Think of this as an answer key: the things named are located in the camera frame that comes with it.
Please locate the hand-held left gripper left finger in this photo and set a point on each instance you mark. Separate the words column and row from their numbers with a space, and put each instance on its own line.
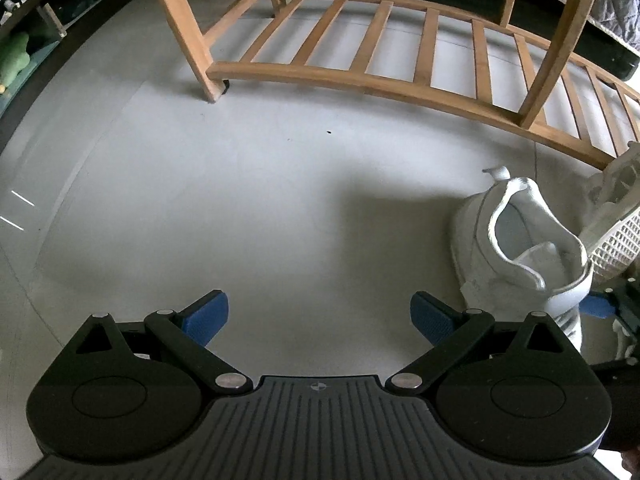
column 210, row 317

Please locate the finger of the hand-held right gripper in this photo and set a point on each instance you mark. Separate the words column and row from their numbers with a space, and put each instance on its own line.
column 597, row 306

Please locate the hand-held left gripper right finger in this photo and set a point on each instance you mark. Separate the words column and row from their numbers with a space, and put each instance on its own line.
column 430, row 317

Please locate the white sneaker mint lining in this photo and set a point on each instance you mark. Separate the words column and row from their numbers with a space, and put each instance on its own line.
column 620, row 240

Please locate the plain white sneaker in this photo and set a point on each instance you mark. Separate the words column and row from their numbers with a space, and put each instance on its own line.
column 480, row 240

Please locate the wooden shoe rack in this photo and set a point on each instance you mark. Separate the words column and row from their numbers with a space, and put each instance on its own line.
column 182, row 25

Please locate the grey quilted star blanket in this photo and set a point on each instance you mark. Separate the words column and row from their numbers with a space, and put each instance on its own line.
column 615, row 0

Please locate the dark TV cabinet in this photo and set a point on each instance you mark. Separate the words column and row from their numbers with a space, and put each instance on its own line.
column 55, row 52

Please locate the green star plush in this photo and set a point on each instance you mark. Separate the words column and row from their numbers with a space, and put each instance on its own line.
column 15, row 57

